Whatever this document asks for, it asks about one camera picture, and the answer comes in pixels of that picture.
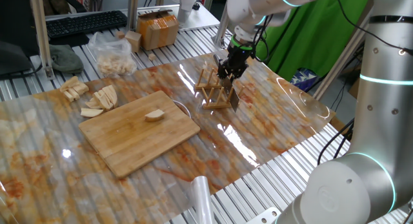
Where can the bamboo cutting board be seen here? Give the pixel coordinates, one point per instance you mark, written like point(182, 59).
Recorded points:
point(129, 143)

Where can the black keyboard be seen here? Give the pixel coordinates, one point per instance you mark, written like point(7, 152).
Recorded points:
point(87, 24)

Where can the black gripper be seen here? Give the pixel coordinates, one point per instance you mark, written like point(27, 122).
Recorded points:
point(238, 57)

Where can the steel cleaver knife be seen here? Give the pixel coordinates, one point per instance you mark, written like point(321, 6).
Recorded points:
point(231, 95)

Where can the grey green cloth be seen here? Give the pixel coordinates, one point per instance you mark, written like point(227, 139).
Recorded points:
point(66, 59)

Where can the metal bowl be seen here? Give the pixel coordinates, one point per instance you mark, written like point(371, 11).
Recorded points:
point(184, 108)

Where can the marble pattern plastic sheet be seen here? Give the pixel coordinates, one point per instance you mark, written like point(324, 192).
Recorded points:
point(258, 127)

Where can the blue white patterned item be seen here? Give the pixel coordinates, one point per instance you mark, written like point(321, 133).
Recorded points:
point(303, 79)

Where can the small wooden cube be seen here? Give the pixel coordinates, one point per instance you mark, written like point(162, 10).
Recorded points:
point(120, 34)

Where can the clear plastic wrap roll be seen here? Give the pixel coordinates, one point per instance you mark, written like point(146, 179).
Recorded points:
point(203, 201)

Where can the wooden block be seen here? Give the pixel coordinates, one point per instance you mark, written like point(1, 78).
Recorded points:
point(133, 41)

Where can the plain cardboard box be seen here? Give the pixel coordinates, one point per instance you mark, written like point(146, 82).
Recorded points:
point(352, 89)

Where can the wooden peg rack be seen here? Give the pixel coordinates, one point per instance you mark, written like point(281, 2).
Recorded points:
point(217, 105)

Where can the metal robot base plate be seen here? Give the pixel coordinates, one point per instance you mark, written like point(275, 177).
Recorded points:
point(264, 217)

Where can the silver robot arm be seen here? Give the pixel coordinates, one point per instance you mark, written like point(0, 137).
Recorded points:
point(384, 120)

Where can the taped cardboard box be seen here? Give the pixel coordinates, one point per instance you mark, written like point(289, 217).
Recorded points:
point(158, 30)

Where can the cut lotus root piece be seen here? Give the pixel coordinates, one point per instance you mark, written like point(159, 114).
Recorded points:
point(111, 95)
point(71, 95)
point(92, 104)
point(81, 88)
point(102, 101)
point(69, 83)

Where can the flat lotus root slice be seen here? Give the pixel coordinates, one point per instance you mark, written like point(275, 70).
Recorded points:
point(90, 112)

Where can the aluminium frame post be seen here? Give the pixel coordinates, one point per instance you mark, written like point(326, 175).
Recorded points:
point(221, 33)
point(40, 30)
point(132, 11)
point(342, 61)

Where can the small black device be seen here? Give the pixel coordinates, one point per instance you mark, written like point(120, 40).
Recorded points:
point(196, 6)

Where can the plastic bag of lotus pieces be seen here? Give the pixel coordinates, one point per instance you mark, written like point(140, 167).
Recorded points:
point(113, 59)

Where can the tiny wooden piece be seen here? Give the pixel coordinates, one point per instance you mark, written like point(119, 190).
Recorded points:
point(152, 57)

